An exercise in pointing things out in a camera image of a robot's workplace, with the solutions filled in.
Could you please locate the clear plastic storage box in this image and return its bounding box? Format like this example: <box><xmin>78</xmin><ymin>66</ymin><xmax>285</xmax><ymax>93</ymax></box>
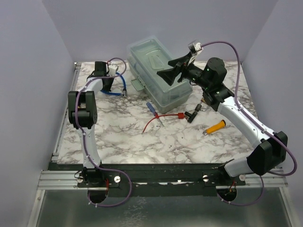
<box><xmin>127</xmin><ymin>36</ymin><xmax>193</xmax><ymax>114</ymax></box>

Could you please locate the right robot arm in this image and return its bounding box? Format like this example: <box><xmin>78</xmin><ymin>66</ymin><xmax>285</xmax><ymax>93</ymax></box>
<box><xmin>157</xmin><ymin>56</ymin><xmax>288</xmax><ymax>185</ymax></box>

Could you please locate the aluminium frame rail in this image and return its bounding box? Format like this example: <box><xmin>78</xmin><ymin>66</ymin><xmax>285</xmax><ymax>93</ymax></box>
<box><xmin>26</xmin><ymin>61</ymin><xmax>294</xmax><ymax>227</ymax></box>

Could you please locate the blue cable lock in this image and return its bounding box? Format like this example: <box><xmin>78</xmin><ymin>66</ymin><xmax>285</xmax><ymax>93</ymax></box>
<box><xmin>99</xmin><ymin>72</ymin><xmax>128</xmax><ymax>97</ymax></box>

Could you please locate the purple cable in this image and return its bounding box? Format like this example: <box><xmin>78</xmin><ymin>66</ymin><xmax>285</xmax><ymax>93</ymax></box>
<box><xmin>74</xmin><ymin>57</ymin><xmax>134</xmax><ymax>209</ymax></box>
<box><xmin>201</xmin><ymin>40</ymin><xmax>298</xmax><ymax>207</ymax></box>

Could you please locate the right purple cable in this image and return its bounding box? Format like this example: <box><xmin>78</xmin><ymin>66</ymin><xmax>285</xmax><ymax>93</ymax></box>
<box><xmin>201</xmin><ymin>40</ymin><xmax>298</xmax><ymax>207</ymax></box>

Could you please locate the blue handled screwdriver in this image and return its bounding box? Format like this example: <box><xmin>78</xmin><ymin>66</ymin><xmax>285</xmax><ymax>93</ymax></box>
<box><xmin>146</xmin><ymin>102</ymin><xmax>164</xmax><ymax>127</ymax></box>

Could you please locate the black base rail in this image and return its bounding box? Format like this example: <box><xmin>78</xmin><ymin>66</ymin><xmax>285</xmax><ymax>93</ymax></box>
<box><xmin>46</xmin><ymin>162</ymin><xmax>245</xmax><ymax>198</ymax></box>

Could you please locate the red cable lock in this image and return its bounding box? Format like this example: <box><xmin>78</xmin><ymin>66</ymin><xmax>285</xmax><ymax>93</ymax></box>
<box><xmin>142</xmin><ymin>113</ymin><xmax>185</xmax><ymax>134</ymax></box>

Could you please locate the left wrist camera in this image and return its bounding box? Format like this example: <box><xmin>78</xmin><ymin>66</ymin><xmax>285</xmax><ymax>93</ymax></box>
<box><xmin>108</xmin><ymin>64</ymin><xmax>119</xmax><ymax>77</ymax></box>

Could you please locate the orange handled tool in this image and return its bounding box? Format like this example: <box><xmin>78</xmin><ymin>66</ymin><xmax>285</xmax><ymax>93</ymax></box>
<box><xmin>203</xmin><ymin>120</ymin><xmax>226</xmax><ymax>135</ymax></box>

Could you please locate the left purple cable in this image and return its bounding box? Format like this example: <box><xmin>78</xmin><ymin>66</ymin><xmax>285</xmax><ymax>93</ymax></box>
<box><xmin>74</xmin><ymin>57</ymin><xmax>134</xmax><ymax>209</ymax></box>

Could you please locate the black cylinder lock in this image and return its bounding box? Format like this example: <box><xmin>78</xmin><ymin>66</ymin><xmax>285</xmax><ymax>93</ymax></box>
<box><xmin>184</xmin><ymin>104</ymin><xmax>202</xmax><ymax>123</ymax></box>

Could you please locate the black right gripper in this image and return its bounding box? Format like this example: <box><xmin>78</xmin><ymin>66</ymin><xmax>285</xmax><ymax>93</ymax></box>
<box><xmin>157</xmin><ymin>52</ymin><xmax>211</xmax><ymax>90</ymax></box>

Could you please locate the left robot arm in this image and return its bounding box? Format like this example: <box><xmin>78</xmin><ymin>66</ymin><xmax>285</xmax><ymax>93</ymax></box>
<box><xmin>68</xmin><ymin>61</ymin><xmax>118</xmax><ymax>188</ymax></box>

